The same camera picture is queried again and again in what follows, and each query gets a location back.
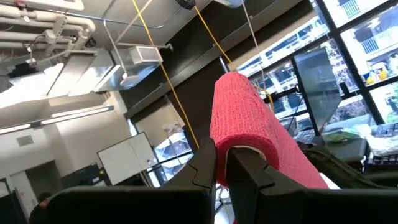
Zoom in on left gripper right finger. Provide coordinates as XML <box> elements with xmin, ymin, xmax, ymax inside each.
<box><xmin>226</xmin><ymin>148</ymin><xmax>398</xmax><ymax>224</ymax></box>

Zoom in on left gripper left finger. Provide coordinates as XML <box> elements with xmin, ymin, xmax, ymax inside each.
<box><xmin>46</xmin><ymin>138</ymin><xmax>218</xmax><ymax>224</ymax></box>

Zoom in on pink elastic bandage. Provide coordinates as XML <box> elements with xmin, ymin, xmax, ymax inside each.
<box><xmin>210</xmin><ymin>71</ymin><xmax>330</xmax><ymax>190</ymax></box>

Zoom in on white cabinet panel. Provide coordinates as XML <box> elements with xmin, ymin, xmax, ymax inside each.
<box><xmin>96</xmin><ymin>131</ymin><xmax>159</xmax><ymax>187</ymax></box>

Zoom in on green packet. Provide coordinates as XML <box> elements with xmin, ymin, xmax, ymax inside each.
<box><xmin>323</xmin><ymin>130</ymin><xmax>360</xmax><ymax>144</ymax></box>

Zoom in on black computer monitor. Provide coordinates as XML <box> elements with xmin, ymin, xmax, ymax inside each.
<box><xmin>291</xmin><ymin>46</ymin><xmax>343</xmax><ymax>135</ymax></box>

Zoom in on white ceiling vent box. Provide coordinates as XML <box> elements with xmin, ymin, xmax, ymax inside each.
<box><xmin>128</xmin><ymin>45</ymin><xmax>164</xmax><ymax>65</ymax></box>

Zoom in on ceiling strip light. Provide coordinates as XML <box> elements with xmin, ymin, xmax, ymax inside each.
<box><xmin>0</xmin><ymin>105</ymin><xmax>115</xmax><ymax>135</ymax></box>

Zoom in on person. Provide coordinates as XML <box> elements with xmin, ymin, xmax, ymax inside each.
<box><xmin>29</xmin><ymin>192</ymin><xmax>52</xmax><ymax>224</ymax></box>

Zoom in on white ceiling pipes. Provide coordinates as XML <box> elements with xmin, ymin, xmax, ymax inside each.
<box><xmin>0</xmin><ymin>2</ymin><xmax>96</xmax><ymax>52</ymax></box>

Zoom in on yellow hanging cable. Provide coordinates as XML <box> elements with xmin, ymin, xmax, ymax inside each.
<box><xmin>132</xmin><ymin>0</ymin><xmax>200</xmax><ymax>149</ymax></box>
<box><xmin>194</xmin><ymin>5</ymin><xmax>276</xmax><ymax>113</ymax></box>

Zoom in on white hanging cable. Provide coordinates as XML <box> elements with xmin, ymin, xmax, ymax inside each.
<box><xmin>241</xmin><ymin>0</ymin><xmax>269</xmax><ymax>91</ymax></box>

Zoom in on silver air duct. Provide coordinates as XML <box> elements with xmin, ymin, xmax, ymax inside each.
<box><xmin>46</xmin><ymin>48</ymin><xmax>162</xmax><ymax>94</ymax></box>

